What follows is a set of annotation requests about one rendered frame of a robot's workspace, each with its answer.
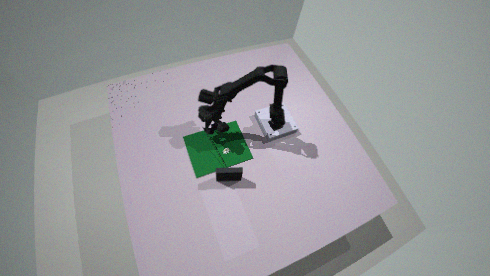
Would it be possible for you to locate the black cooling fan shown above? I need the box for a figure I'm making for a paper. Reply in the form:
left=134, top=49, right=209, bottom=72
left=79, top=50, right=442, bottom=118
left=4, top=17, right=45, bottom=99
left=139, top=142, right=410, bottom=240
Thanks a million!
left=216, top=167, right=243, bottom=182

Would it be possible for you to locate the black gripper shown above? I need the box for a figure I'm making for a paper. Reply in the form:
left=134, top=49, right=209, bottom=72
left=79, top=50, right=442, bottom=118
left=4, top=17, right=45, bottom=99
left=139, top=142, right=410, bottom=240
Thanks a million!
left=198, top=104, right=230, bottom=134

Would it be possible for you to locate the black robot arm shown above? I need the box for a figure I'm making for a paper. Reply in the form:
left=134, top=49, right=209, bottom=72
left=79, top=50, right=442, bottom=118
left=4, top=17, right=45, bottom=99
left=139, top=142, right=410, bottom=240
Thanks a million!
left=198, top=65, right=288, bottom=131

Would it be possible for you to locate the green circuit board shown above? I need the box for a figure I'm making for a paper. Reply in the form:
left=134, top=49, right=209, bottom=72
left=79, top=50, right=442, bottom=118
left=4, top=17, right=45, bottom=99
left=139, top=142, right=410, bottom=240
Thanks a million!
left=183, top=121, right=253, bottom=178

